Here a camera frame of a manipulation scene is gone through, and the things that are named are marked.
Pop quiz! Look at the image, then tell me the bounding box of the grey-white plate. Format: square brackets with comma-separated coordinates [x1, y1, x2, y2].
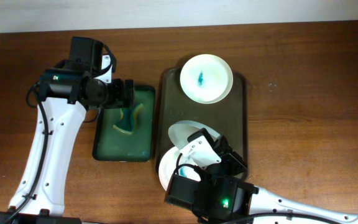
[168, 120, 221, 149]

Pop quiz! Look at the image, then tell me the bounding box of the white plate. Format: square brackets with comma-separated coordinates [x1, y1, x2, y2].
[158, 147, 201, 190]
[180, 54, 234, 104]

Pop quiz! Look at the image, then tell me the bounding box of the green and yellow sponge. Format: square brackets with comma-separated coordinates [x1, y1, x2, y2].
[113, 103, 144, 135]

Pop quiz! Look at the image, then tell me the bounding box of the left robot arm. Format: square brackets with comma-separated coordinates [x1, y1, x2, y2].
[0, 37, 135, 223]

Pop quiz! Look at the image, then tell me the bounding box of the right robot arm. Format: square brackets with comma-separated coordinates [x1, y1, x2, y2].
[165, 128, 358, 223]

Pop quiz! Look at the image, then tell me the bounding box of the large brown serving tray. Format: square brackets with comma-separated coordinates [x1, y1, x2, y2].
[155, 68, 249, 172]

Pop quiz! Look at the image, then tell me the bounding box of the small green water tray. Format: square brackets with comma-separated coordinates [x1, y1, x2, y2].
[93, 85, 155, 162]

